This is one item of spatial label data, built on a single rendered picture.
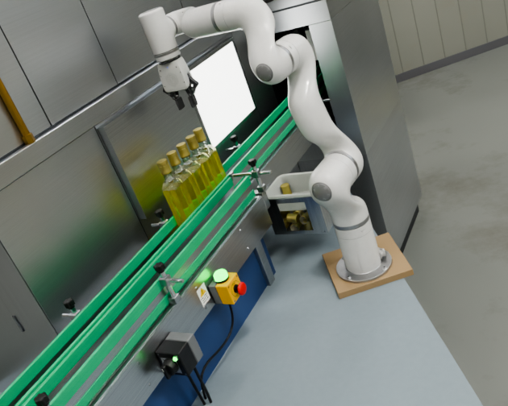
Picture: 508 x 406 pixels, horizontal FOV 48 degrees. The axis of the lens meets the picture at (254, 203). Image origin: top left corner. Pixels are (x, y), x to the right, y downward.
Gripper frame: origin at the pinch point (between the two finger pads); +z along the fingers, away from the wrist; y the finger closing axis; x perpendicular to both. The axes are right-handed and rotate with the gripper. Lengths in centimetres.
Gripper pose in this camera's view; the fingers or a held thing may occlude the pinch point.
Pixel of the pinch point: (186, 102)
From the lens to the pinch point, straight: 198.5
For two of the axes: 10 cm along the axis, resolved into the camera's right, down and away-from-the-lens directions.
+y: 8.5, -0.6, -5.2
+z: 3.2, 8.5, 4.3
